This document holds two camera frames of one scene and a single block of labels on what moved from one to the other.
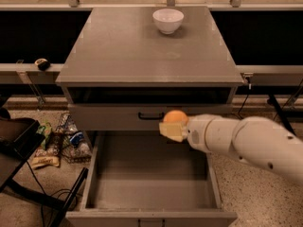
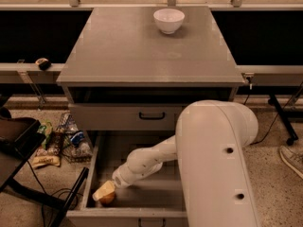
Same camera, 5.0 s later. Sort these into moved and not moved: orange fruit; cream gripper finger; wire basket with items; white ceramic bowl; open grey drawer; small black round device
Moved: orange fruit; cream gripper finger
Not moved: wire basket with items; white ceramic bowl; small black round device; open grey drawer
